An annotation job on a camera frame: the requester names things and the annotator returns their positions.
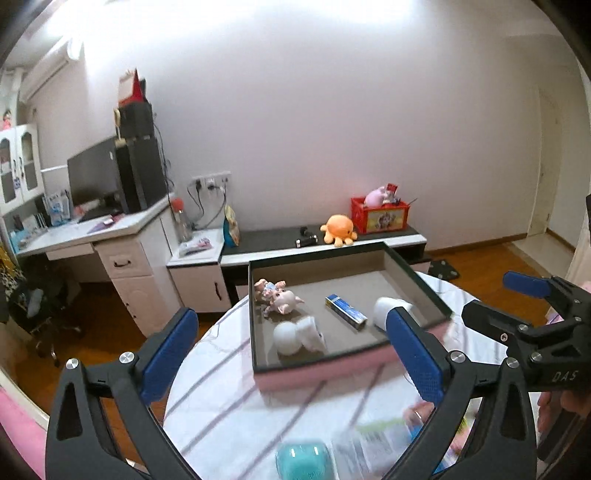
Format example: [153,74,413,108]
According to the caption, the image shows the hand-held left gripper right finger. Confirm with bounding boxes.
[385,307,539,480]

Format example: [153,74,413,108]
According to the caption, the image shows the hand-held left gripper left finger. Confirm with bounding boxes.
[45,307,199,480]

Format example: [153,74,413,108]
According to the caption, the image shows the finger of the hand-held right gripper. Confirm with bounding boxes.
[462,300,544,345]
[503,271,591,319]

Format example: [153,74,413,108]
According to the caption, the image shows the pink storage box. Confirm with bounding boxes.
[248,241,453,394]

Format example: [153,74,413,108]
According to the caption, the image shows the clear plastic packet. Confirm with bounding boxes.
[331,415,419,480]

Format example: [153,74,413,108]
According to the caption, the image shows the teal round case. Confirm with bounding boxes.
[276,440,331,480]

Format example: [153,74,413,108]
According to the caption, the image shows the person's right hand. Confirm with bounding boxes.
[537,391,591,432]

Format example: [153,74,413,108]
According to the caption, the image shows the black floor scale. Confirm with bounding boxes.
[427,259,462,281]

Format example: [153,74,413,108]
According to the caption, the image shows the striped white tablecloth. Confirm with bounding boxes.
[164,271,555,480]

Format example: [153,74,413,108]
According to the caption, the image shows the small white side cabinet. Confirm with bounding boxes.
[166,229,232,315]

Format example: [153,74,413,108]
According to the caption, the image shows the blue rectangular tube box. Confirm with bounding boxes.
[324,295,369,331]

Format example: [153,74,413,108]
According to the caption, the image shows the white desk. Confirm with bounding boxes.
[16,196,183,337]

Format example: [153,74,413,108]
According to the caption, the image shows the pink magazine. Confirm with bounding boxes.
[178,237,213,257]

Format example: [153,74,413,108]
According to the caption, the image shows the cream door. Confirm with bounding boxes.
[527,84,579,237]

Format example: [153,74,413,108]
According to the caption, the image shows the pink pig figurine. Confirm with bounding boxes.
[254,278,305,319]

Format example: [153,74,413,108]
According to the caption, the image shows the red-capped plastic bottle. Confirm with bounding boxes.
[172,198,193,243]

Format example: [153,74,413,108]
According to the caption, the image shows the black office chair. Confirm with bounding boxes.
[8,272,85,367]

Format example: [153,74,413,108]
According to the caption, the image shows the red plastic crate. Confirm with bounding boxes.
[350,196,410,236]

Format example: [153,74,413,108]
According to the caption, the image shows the blue snack bag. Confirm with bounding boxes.
[223,205,241,246]

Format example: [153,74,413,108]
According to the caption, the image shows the orange octopus plush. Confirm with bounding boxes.
[321,214,359,245]

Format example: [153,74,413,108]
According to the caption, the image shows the low black-topped cabinet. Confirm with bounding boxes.
[221,223,432,303]

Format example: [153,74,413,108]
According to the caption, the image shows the black keyboard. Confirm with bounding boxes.
[78,205,124,223]

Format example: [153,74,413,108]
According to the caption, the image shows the pink plush toy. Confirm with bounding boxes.
[364,185,389,208]

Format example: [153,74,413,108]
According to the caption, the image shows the pink blanket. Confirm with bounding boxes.
[0,385,52,480]

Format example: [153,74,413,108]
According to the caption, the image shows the black computer tower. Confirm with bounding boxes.
[115,136,168,214]

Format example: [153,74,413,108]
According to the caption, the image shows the blue and white box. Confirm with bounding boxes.
[45,191,71,227]

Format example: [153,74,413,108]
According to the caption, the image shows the black computer monitor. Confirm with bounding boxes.
[67,136,123,208]

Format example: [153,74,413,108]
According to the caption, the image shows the black speaker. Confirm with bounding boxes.
[115,102,154,139]

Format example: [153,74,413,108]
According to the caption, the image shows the white glass-door cabinet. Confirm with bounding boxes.
[0,123,45,206]

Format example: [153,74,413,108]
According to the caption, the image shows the red and white bag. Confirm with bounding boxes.
[119,68,147,106]

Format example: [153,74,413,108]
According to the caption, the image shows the white bed frame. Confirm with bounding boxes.
[0,355,52,422]

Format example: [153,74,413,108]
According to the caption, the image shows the black power cables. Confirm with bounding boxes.
[187,178,229,230]

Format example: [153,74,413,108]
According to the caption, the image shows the white wall power strip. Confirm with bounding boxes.
[191,171,232,186]

